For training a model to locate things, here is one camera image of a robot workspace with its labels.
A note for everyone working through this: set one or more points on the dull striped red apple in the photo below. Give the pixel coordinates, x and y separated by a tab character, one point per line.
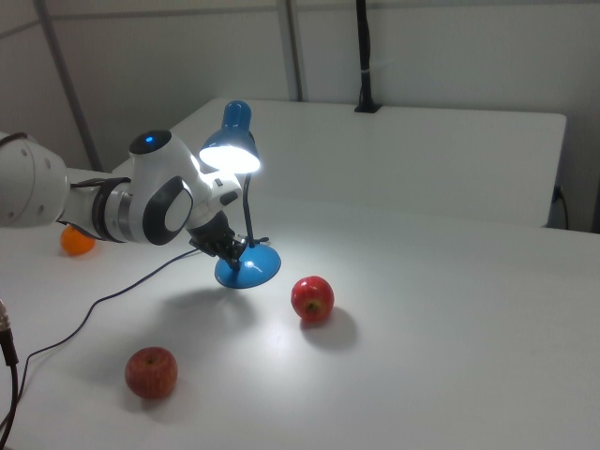
151	373

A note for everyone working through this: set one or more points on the black clamped camera pole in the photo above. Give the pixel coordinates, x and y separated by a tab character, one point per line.
364	56

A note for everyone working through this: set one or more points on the blue gooseneck desk lamp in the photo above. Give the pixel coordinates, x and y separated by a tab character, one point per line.
246	269

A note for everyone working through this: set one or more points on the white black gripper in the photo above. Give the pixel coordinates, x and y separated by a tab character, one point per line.
215	192

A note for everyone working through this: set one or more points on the orange fruit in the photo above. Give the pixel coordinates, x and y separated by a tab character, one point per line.
76	244

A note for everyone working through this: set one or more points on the bright red apple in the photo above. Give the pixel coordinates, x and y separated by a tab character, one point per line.
312	299

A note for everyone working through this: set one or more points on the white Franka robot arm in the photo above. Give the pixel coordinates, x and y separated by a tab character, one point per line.
84	201

